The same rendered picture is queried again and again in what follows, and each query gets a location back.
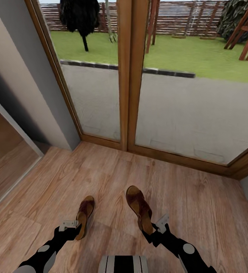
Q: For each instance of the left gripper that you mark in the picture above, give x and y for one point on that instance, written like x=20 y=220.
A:
x=69 y=234

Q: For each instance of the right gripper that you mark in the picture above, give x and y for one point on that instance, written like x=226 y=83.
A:
x=157 y=237

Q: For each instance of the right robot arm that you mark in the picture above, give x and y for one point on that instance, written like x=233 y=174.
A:
x=189 y=257

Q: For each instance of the robot trunk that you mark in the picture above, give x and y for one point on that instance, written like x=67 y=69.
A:
x=123 y=264

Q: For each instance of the sandal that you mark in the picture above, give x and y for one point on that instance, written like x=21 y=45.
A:
x=135 y=200
x=85 y=211

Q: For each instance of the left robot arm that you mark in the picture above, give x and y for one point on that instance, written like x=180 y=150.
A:
x=44 y=259

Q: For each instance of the door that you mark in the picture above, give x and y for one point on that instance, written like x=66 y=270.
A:
x=163 y=79

